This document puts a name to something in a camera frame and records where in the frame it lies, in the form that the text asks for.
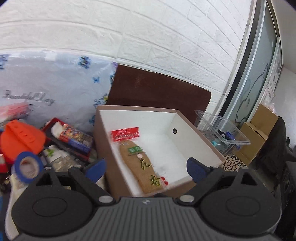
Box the brown insole in packet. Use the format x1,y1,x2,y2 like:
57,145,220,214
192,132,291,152
111,127,167,194

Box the dark brown wooden board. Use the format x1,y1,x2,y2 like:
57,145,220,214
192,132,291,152
106,65,211,123

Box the cardboard boxes by window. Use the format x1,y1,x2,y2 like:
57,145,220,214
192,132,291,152
235,104,278,166

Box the blue masking tape roll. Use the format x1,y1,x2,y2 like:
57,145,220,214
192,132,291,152
11,151,44,184

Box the tan cardboard box white inside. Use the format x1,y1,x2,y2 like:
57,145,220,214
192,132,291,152
93,105,224,198

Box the floral white plastic bag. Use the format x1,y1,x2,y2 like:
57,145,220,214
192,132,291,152
1,51,118,133

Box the letter pattern table cloth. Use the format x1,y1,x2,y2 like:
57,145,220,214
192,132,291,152
222,155,248,172

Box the red tray with card pack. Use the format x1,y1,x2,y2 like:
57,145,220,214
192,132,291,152
41,118,93,162

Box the clear plastic container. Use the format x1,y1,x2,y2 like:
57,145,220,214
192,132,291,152
194,110,250,156

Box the orange plastic tool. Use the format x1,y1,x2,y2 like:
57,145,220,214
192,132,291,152
1,120,46,165

